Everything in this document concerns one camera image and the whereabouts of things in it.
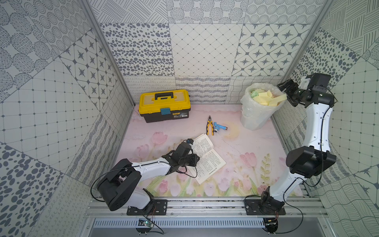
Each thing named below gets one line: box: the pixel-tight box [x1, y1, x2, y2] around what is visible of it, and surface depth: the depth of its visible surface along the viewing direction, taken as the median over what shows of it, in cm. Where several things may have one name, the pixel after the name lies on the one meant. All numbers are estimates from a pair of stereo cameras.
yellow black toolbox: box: [138, 89, 191, 123], surface depth 103 cm
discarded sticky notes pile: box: [250, 88, 285, 107], surface depth 88 cm
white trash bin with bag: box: [239, 82, 288, 131], surface depth 88 cm
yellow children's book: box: [186, 133, 227, 185], surface depth 91 cm
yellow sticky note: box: [268, 93, 288, 107], surface depth 84 cm
